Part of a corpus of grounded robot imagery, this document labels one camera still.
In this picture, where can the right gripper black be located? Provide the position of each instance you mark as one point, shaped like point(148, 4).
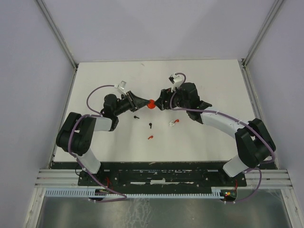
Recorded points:
point(166, 95)

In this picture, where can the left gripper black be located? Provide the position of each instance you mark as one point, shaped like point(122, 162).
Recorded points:
point(136, 102)

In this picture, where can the round orange earbud case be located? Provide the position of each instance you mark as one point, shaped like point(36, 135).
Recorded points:
point(151, 104)

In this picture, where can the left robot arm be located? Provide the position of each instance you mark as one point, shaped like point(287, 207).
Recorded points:
point(75, 136)

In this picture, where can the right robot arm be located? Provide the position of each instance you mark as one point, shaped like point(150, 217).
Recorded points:
point(254, 143)

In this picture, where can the right controller board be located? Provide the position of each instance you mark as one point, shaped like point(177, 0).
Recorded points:
point(229, 195)

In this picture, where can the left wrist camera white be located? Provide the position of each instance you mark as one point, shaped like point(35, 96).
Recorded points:
point(121, 87)

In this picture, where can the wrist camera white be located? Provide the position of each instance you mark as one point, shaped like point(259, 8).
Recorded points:
point(176, 81)
point(121, 87)

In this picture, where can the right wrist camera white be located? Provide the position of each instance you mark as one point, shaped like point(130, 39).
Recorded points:
point(176, 81)

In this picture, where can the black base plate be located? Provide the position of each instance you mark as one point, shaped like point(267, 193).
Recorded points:
point(204, 178)

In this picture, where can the right aluminium corner post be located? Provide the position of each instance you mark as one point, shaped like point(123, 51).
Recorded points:
point(270, 18)

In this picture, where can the aluminium corner post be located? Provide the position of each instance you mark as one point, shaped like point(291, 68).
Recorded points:
point(270, 18)
point(56, 32)

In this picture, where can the left aluminium corner post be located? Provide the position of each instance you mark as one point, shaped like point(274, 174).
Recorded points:
point(56, 32)

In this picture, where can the aluminium frame rail front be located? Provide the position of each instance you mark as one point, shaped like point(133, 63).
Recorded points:
point(271, 179)

